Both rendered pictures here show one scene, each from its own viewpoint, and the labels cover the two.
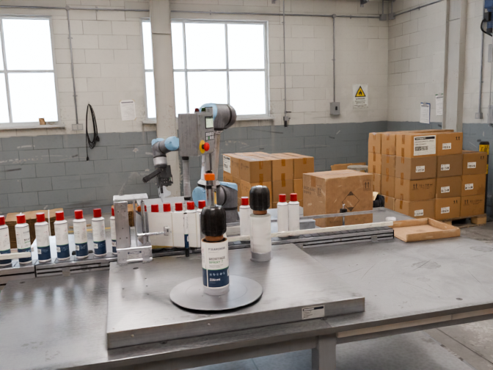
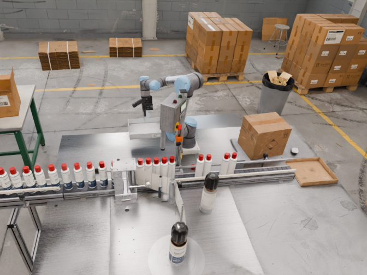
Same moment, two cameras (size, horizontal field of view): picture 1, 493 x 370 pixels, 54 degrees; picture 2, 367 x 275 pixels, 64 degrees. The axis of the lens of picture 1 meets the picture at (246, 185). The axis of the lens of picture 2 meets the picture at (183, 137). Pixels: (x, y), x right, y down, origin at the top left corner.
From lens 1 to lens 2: 1.12 m
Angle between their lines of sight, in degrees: 28
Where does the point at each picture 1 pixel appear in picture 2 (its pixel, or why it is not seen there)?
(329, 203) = (257, 147)
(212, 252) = (176, 251)
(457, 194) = (344, 71)
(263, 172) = (214, 39)
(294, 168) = (237, 37)
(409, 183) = (314, 63)
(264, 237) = (210, 203)
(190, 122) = (169, 112)
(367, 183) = (286, 134)
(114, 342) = not seen: outside the picture
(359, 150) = (285, 8)
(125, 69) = not seen: outside the picture
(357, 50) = not seen: outside the picture
